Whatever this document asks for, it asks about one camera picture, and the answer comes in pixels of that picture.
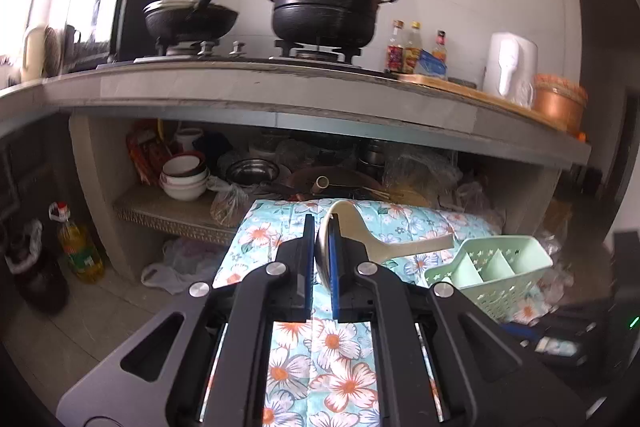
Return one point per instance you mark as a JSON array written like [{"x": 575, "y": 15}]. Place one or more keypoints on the copper bowl with woven lid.
[{"x": 561, "y": 100}]

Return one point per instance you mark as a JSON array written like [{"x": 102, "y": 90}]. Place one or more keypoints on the black gas stove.
[{"x": 285, "y": 53}]

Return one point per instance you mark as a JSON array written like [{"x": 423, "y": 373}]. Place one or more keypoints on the blue salt packet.
[{"x": 430, "y": 66}]

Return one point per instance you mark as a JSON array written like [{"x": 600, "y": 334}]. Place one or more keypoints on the black wok with lid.
[{"x": 173, "y": 21}]

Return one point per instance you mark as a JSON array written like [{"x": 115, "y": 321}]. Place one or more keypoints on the sauce bottle red cap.
[{"x": 440, "y": 52}]

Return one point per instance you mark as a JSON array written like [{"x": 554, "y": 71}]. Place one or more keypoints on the stack of white bowls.
[{"x": 184, "y": 176}]

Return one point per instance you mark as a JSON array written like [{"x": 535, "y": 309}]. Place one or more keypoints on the large black stock pot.
[{"x": 348, "y": 24}]

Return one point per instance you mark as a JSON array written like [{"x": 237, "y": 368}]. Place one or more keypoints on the grey concrete counter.
[{"x": 295, "y": 98}]

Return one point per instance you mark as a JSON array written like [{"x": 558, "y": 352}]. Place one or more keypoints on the green plastic utensil caddy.
[{"x": 495, "y": 272}]

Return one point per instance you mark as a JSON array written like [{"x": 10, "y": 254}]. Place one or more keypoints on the cooking oil bottle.
[{"x": 77, "y": 245}]

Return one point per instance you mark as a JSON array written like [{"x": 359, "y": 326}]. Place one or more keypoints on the wooden cutting board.
[{"x": 481, "y": 97}]

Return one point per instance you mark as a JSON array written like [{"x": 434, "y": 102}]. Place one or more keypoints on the steel bowl under counter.
[{"x": 251, "y": 171}]

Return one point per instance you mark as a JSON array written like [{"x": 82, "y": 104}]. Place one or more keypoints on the floral blue tablecloth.
[{"x": 313, "y": 361}]

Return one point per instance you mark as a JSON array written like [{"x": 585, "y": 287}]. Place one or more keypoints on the white plastic bag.
[{"x": 185, "y": 261}]

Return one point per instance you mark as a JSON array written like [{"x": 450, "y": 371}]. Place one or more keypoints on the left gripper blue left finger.
[{"x": 306, "y": 266}]

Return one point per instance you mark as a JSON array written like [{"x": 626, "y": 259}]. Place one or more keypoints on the white electric kettle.
[{"x": 511, "y": 68}]

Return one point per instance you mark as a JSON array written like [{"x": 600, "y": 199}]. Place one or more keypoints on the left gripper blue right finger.
[{"x": 334, "y": 254}]

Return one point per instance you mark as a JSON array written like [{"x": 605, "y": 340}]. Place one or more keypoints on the sauce bottle yellow cap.
[{"x": 413, "y": 48}]

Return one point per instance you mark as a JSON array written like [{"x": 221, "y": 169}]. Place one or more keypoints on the sauce bottle red label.
[{"x": 394, "y": 57}]

